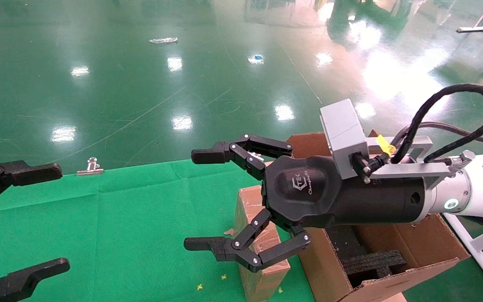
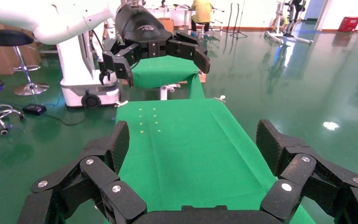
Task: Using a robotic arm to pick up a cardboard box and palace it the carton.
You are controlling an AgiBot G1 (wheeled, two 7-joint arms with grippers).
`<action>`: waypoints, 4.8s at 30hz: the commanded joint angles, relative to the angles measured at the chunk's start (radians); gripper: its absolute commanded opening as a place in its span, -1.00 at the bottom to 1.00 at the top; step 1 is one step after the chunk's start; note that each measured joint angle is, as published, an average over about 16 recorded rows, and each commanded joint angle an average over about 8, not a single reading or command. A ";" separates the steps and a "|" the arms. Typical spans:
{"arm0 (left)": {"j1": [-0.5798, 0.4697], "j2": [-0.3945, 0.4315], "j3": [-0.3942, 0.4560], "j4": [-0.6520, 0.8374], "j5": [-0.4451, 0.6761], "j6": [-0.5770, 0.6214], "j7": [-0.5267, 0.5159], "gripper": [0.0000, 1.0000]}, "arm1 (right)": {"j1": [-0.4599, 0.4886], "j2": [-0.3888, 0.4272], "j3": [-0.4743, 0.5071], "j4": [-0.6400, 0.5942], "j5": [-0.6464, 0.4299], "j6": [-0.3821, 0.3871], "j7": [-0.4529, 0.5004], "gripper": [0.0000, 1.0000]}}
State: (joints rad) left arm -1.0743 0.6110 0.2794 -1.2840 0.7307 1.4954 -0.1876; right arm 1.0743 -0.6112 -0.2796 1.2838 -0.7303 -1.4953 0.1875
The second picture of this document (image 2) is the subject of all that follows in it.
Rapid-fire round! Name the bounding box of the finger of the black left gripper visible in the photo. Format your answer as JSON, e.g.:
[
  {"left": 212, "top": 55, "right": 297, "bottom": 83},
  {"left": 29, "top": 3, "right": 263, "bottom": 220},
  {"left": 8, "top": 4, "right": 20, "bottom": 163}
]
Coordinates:
[
  {"left": 166, "top": 31, "right": 211, "bottom": 75},
  {"left": 102, "top": 38, "right": 141, "bottom": 87}
]

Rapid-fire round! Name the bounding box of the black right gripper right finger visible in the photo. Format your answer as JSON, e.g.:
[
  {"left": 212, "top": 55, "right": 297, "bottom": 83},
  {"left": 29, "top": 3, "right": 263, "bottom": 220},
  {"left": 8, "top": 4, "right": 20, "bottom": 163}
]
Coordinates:
[{"left": 255, "top": 119, "right": 358, "bottom": 224}]

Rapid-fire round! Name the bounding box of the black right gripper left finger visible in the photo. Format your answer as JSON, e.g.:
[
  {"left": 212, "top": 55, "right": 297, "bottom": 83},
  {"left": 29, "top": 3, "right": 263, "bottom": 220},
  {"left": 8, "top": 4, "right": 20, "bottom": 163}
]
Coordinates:
[{"left": 18, "top": 120, "right": 147, "bottom": 224}]

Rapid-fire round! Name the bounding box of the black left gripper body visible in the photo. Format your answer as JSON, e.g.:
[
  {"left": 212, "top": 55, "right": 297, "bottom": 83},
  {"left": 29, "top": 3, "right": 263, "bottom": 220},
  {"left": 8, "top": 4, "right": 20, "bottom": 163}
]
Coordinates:
[{"left": 115, "top": 3, "right": 174, "bottom": 59}]

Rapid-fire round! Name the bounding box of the small brown cardboard box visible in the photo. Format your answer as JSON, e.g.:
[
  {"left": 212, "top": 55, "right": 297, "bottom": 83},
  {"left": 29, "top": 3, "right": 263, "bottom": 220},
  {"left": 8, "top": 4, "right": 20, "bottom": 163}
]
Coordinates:
[{"left": 158, "top": 17, "right": 175, "bottom": 33}]

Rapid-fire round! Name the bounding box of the red box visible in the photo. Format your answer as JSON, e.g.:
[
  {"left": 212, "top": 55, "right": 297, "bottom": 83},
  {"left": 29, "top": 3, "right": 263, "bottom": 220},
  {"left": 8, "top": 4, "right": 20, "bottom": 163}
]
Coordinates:
[{"left": 338, "top": 16, "right": 358, "bottom": 33}]

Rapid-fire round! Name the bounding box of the green cloth covered table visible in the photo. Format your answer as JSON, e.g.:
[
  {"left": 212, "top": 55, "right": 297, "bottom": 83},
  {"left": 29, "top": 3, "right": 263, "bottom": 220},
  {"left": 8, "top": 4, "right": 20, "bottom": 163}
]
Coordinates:
[{"left": 131, "top": 55, "right": 207, "bottom": 100}]

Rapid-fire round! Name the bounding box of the seated person in yellow jacket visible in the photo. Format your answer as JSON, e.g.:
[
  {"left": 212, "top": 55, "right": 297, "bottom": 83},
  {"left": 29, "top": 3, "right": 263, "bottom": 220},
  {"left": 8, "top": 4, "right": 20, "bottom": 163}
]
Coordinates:
[{"left": 190, "top": 0, "right": 213, "bottom": 33}]

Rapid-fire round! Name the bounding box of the white wheeled robot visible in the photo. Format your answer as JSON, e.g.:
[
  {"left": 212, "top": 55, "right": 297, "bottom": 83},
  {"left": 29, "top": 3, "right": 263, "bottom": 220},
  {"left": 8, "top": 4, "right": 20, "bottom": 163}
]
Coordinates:
[{"left": 57, "top": 29, "right": 123, "bottom": 108}]

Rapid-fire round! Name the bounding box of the black tripod stand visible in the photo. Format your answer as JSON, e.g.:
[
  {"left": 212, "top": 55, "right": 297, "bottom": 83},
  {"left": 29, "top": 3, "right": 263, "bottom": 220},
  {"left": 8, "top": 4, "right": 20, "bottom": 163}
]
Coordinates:
[{"left": 228, "top": 2, "right": 248, "bottom": 39}]

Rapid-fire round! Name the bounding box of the white table leg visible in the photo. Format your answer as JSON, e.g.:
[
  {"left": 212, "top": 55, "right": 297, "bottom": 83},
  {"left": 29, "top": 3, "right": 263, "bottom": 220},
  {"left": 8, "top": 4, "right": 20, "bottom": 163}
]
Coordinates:
[{"left": 159, "top": 83, "right": 182, "bottom": 101}]

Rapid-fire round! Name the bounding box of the green table cloth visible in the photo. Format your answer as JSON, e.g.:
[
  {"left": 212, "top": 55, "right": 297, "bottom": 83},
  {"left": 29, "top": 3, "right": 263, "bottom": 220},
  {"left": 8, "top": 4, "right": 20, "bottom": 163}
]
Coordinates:
[{"left": 103, "top": 98, "right": 317, "bottom": 224}]

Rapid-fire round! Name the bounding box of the black power adapter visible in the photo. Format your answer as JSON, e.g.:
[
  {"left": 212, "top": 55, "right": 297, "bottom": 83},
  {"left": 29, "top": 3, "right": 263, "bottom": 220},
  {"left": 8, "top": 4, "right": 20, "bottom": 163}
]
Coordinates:
[{"left": 22, "top": 104, "right": 48, "bottom": 116}]

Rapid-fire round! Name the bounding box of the white metal equipment stand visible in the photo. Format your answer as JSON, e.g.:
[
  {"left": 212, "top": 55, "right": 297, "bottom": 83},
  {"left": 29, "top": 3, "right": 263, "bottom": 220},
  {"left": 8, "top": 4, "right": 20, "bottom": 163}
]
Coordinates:
[{"left": 264, "top": 0, "right": 314, "bottom": 46}]

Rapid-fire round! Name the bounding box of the black round bar stool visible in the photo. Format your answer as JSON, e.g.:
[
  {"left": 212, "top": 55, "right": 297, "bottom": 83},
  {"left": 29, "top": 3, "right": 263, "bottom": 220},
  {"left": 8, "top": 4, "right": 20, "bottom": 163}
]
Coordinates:
[{"left": 0, "top": 28, "right": 50, "bottom": 97}]

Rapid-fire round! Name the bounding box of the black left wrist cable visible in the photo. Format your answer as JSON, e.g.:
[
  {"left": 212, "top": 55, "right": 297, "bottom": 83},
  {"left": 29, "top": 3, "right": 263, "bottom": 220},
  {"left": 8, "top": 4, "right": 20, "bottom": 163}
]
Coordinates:
[{"left": 91, "top": 29, "right": 110, "bottom": 86}]

